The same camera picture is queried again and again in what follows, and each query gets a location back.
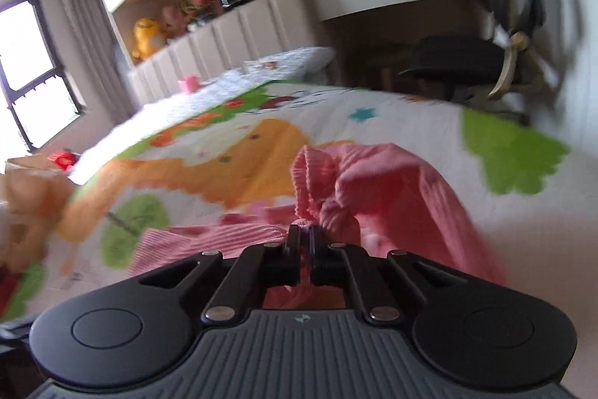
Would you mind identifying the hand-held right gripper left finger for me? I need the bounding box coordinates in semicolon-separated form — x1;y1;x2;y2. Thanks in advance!
135;224;304;328

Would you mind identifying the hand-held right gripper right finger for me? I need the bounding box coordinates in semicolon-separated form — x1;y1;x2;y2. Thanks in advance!
308;224;469;322

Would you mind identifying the pink ribbed garment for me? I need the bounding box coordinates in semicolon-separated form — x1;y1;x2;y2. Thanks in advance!
126;143;510;311

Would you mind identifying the cartoon printed blanket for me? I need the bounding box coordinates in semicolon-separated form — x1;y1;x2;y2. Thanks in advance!
0;80;598;325

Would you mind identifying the pale quilted pillow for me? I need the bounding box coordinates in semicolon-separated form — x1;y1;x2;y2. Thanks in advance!
70;46;335;185

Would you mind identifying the small pink cup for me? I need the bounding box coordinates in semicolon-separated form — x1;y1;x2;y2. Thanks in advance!
179;74;203;94

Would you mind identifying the beige padded headboard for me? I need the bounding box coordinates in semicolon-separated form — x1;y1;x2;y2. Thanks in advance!
127;0;338;119

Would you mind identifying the yellow plush toy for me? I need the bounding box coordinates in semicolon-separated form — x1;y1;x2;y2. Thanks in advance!
131;18;170;63

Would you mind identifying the potted plant with pink flowers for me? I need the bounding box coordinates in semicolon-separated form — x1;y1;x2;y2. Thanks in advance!
179;0;218;27

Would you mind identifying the beige curtain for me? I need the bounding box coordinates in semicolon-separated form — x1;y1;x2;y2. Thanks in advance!
51;0;137;119

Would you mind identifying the black framed window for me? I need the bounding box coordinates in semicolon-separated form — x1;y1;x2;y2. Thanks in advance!
0;0;87;153

